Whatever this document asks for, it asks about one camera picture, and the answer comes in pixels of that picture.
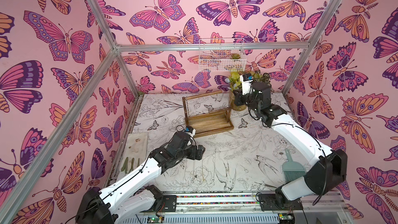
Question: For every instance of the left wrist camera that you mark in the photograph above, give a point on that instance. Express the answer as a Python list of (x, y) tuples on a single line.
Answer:
[(190, 130)]

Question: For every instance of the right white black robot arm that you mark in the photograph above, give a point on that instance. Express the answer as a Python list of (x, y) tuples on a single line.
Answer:
[(328, 166)]

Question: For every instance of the wooden jewelry display stand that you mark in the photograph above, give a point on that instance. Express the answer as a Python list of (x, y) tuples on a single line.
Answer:
[(210, 123)]

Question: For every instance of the green brush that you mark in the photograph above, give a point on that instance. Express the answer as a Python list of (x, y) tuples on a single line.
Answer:
[(292, 170)]

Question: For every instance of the glass vase with plants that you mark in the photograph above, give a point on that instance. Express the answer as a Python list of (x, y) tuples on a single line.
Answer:
[(239, 87)]

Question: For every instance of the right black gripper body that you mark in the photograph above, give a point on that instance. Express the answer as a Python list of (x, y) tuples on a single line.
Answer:
[(238, 99)]

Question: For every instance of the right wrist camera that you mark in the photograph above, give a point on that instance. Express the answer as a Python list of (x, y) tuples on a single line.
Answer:
[(246, 81)]

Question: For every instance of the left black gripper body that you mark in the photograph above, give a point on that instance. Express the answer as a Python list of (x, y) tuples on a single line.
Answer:
[(190, 153)]

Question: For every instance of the white wire wall basket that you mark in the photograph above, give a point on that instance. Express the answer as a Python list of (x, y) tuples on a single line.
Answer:
[(218, 56)]

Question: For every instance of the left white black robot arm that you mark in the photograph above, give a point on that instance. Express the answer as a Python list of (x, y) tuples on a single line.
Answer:
[(132, 194)]

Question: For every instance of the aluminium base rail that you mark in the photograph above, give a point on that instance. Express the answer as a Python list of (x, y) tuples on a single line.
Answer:
[(223, 208)]

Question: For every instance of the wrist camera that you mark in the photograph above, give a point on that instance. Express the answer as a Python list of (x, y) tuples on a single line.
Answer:
[(190, 130), (246, 81)]

